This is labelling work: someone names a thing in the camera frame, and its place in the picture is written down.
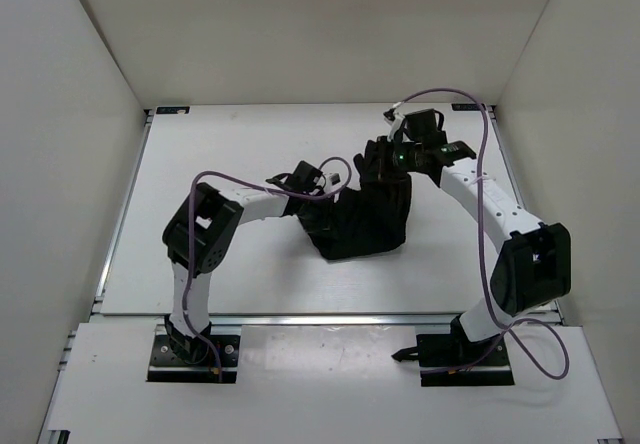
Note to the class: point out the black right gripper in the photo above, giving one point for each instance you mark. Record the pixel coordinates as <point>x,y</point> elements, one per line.
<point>397,144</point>

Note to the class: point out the black skirt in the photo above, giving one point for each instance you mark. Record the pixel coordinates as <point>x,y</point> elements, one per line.
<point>367,221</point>

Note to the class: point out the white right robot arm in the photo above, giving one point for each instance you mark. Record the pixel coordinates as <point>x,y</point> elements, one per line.
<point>533,266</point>

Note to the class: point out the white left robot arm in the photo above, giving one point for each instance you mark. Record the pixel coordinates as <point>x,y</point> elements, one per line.
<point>199,234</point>

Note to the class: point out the right table corner label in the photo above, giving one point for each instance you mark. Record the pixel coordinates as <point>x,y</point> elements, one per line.
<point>467,107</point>

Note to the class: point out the table corner label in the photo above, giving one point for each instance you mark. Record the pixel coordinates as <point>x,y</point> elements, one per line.
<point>172,110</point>
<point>467,107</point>

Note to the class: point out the left table corner label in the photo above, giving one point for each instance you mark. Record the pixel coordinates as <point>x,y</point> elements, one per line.
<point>172,110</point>

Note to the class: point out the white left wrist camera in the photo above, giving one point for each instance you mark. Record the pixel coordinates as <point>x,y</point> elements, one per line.
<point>330,180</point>

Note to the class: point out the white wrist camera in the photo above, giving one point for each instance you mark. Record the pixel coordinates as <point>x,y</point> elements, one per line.
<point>330,180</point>
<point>395,120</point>

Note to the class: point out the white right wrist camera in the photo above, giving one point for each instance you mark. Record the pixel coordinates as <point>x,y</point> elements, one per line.
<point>395,120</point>

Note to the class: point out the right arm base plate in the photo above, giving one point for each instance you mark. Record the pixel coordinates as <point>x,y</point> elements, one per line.
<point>449,360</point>

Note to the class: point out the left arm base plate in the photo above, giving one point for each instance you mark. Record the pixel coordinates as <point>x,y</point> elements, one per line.
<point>168,366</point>

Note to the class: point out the aluminium table front rail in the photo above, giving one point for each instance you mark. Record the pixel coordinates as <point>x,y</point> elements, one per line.
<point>550,317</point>

